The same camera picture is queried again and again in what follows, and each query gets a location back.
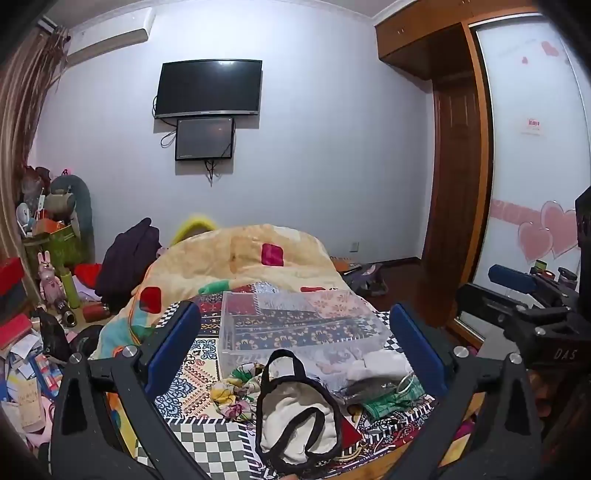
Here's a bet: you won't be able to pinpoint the grey-green plush toy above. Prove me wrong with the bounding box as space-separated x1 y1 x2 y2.
51 174 93 241

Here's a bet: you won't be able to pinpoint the frosted sliding wardrobe door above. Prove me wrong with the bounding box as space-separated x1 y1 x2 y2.
471 14 591 324

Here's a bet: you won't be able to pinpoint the green bottle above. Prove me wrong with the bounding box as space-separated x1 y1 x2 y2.
60 270 81 308

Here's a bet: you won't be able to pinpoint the brown wooden door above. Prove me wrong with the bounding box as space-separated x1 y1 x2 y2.
418 76 483 273

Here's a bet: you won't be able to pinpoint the dark jacket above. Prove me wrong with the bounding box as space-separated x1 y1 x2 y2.
95 218 162 312

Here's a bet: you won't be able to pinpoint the green patterned cloth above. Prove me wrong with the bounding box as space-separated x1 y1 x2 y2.
362 376 426 420

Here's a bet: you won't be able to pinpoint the black bag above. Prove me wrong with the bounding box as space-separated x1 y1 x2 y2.
39 309 75 365

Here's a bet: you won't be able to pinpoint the red cloth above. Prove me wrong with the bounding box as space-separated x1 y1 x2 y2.
74 263 105 287

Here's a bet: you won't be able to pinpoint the pink rabbit toy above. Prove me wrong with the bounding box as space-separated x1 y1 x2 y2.
37 250 63 301

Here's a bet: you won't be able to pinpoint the floral patterned cloth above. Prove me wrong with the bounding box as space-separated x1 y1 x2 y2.
210 362 266 423

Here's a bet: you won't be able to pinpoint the grey cloth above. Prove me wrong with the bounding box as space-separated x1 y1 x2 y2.
342 378 398 401

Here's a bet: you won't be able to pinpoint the white underwear with black trim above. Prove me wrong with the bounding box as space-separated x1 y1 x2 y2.
255 349 345 476

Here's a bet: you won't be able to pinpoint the wooden overhead cabinet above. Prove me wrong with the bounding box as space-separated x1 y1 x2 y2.
375 18 472 84

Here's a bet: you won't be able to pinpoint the white air conditioner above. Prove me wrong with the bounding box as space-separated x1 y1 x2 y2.
65 7 155 70

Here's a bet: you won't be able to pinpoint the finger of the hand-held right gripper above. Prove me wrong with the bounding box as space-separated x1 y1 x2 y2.
488 264 539 292
455 282 525 325

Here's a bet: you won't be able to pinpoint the clear plastic storage box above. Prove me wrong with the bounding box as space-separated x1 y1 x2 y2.
218 290 393 384

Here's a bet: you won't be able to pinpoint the green cardboard box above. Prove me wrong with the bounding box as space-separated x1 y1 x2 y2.
23 224 86 273

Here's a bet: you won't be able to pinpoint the large wall television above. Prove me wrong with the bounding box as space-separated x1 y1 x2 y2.
154 59 263 120

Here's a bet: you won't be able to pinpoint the pink heart stickers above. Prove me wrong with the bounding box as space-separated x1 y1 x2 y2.
517 200 580 264

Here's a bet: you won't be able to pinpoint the patterned bed sheet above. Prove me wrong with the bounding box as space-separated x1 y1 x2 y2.
106 281 485 480

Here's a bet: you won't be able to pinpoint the yellow patchwork duvet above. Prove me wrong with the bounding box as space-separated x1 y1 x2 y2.
90 224 352 361

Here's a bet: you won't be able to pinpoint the red storage boxes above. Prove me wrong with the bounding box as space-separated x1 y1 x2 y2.
0 256 26 296

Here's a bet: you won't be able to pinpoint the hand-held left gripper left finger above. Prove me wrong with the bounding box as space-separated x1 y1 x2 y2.
48 300 213 480

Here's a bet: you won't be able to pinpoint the white socks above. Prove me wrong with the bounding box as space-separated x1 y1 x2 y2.
346 351 414 381

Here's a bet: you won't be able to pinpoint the brown striped curtain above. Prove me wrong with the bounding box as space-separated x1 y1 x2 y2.
0 23 70 324

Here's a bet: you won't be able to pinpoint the small wall monitor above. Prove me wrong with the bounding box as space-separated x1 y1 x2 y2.
174 117 235 162

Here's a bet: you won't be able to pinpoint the purple bag on floor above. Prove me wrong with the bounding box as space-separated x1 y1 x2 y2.
344 263 386 296

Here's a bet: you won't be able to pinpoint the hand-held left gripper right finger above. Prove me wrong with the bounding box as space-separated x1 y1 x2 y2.
383 302 544 480

